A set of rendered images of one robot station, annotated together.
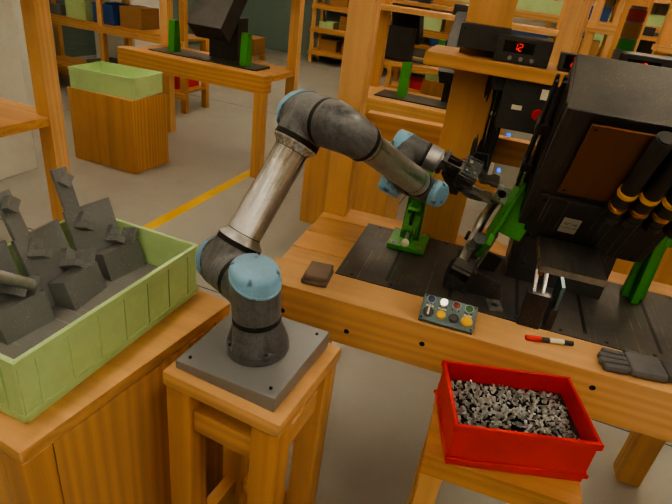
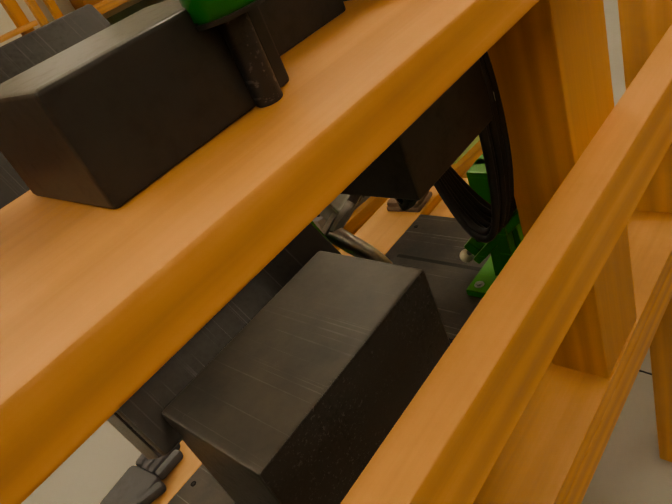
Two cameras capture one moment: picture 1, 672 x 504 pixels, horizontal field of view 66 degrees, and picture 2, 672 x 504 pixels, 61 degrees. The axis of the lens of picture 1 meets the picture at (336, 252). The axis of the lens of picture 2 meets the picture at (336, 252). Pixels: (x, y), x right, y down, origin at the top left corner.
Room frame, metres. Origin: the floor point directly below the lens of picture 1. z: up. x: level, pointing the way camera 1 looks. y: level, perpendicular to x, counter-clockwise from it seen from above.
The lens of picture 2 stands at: (1.97, -1.08, 1.65)
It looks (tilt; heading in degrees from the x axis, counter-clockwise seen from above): 32 degrees down; 129
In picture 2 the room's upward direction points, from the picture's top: 25 degrees counter-clockwise
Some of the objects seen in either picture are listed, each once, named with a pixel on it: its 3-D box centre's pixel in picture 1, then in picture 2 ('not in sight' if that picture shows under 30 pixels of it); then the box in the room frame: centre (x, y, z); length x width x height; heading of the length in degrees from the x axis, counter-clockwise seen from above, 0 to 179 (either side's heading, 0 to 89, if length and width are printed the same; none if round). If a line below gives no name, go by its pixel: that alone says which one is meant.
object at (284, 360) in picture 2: (565, 231); (345, 425); (1.57, -0.73, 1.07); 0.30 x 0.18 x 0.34; 76
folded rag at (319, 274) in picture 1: (317, 273); (408, 198); (1.35, 0.04, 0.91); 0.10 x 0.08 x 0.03; 170
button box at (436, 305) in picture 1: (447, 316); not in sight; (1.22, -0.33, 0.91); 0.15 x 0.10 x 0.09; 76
